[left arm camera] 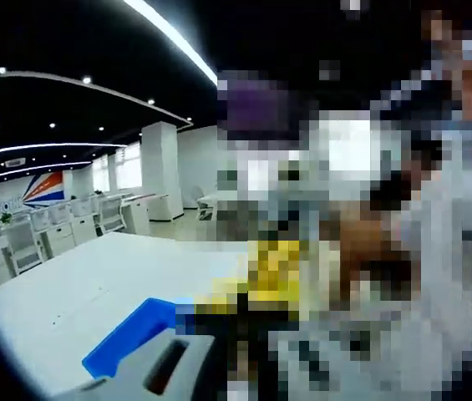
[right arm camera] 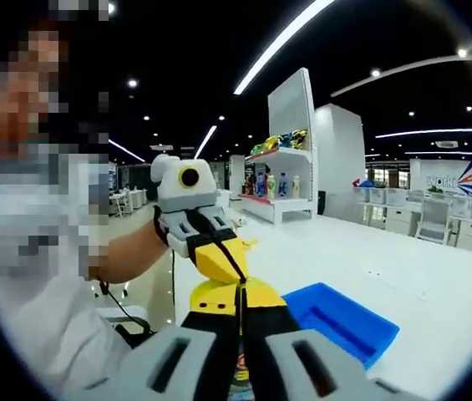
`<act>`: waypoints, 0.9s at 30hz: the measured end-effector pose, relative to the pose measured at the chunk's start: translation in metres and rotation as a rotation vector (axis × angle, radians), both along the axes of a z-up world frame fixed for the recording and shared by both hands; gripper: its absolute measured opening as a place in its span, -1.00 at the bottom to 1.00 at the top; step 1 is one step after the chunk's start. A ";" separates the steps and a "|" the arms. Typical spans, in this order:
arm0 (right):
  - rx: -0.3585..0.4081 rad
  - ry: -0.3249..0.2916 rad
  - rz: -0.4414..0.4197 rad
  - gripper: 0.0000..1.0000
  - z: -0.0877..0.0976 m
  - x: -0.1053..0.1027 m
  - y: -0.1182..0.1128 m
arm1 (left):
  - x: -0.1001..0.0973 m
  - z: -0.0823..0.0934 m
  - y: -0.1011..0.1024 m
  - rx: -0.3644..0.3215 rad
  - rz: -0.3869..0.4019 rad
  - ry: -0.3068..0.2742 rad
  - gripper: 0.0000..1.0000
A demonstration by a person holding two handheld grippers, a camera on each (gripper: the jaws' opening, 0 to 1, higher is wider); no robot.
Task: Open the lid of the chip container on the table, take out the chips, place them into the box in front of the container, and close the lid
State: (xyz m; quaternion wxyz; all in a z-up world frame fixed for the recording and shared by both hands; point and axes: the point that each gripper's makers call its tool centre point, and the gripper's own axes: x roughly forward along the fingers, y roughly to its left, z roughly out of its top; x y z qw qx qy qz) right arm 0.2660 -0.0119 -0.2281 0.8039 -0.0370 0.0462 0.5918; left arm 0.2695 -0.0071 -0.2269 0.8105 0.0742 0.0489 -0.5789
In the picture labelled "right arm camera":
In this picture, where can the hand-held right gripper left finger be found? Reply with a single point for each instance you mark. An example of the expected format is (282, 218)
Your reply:
(164, 363)

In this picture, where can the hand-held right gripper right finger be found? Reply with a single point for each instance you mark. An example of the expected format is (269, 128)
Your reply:
(298, 363)

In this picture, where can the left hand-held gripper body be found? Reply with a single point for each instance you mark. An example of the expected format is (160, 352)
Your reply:
(177, 192)

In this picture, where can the printed cylindrical chip container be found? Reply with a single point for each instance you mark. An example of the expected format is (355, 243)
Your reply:
(242, 369)

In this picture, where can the blue plastic box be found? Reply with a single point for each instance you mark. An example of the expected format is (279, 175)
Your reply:
(344, 321)

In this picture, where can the white office desks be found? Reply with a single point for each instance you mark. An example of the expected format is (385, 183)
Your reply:
(129, 200)

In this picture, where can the white bottle green label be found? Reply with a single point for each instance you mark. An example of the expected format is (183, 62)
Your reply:
(271, 187)

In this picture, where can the white bottle blue label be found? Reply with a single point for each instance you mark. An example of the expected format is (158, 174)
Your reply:
(285, 186)

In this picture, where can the white bottle yellow label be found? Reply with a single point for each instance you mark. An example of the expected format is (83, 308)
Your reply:
(296, 186)

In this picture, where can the black bin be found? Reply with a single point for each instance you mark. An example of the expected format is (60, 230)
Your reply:
(322, 203)

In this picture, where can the row of colourful snack bags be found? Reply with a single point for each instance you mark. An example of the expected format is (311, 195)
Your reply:
(281, 141)

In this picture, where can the person's white shirt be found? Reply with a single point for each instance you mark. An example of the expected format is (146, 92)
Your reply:
(60, 330)

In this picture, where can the white display shelf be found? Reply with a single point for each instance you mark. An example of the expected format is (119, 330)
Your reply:
(290, 125)

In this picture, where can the white square pillar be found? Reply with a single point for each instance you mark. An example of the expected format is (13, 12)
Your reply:
(340, 158)

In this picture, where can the white chair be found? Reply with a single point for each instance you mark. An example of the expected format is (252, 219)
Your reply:
(434, 221)

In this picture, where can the red blue wall poster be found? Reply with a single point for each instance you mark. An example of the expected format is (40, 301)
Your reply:
(469, 179)

